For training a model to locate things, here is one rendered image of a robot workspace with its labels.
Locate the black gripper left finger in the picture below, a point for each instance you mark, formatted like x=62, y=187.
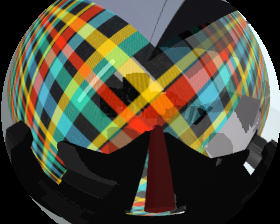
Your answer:
x=122, y=168

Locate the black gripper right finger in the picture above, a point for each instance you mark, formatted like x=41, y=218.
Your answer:
x=192, y=171

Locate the dark red peg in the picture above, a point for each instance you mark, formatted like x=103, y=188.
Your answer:
x=159, y=196

